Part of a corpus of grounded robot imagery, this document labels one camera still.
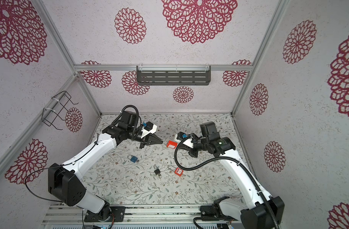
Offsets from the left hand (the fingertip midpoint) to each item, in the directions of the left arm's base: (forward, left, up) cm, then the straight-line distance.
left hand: (160, 142), depth 72 cm
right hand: (0, -11, 0) cm, 11 cm away
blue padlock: (+4, +20, -26) cm, 33 cm away
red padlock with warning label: (-5, -9, -24) cm, 27 cm away
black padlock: (-4, +4, -26) cm, 27 cm away
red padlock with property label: (-2, -6, +2) cm, 7 cm away
